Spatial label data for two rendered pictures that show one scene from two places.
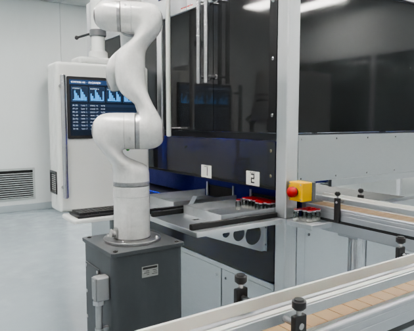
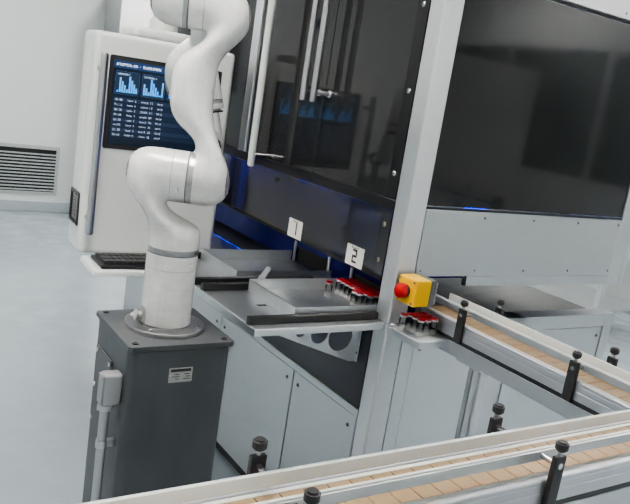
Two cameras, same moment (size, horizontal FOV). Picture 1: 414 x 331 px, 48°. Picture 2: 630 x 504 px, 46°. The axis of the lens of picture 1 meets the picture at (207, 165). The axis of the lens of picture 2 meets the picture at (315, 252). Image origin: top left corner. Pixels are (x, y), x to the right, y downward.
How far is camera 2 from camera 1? 0.27 m
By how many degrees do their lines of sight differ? 7
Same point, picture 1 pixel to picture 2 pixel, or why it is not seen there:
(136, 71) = (200, 93)
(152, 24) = (233, 27)
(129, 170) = (170, 233)
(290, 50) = (434, 85)
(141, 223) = (178, 307)
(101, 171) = not seen: hidden behind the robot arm
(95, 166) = not seen: hidden behind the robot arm
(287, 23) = (436, 45)
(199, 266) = (265, 360)
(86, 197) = (119, 235)
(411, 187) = (629, 269)
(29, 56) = not seen: outside the picture
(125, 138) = (170, 189)
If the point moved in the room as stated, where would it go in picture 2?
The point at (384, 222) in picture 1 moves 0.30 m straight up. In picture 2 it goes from (516, 358) to (543, 235)
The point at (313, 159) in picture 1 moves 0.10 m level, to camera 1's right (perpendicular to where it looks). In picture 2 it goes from (444, 246) to (480, 251)
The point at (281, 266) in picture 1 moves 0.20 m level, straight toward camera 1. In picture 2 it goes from (371, 388) to (361, 416)
